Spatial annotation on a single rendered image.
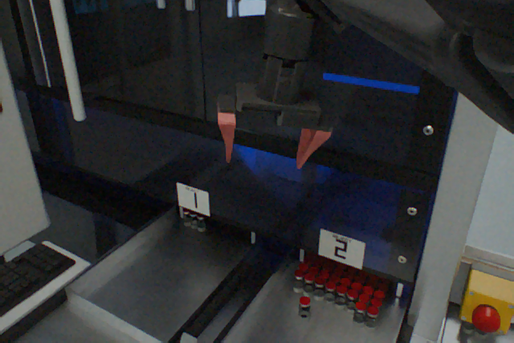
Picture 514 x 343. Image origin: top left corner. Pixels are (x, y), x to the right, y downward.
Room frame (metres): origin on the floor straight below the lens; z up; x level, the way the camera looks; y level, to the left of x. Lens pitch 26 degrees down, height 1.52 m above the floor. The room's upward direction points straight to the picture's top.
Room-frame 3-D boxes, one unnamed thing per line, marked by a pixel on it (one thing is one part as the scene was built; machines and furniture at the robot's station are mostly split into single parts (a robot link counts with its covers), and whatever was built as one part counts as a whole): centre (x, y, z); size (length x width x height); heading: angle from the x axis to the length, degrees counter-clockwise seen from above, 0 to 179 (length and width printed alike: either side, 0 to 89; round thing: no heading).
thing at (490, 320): (0.47, -0.36, 1.00); 0.04 x 0.04 x 0.04; 60
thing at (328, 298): (0.60, -0.15, 0.91); 0.18 x 0.02 x 0.05; 60
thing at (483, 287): (0.51, -0.38, 1.00); 0.08 x 0.07 x 0.07; 150
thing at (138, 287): (0.70, 0.19, 0.90); 0.34 x 0.26 x 0.04; 150
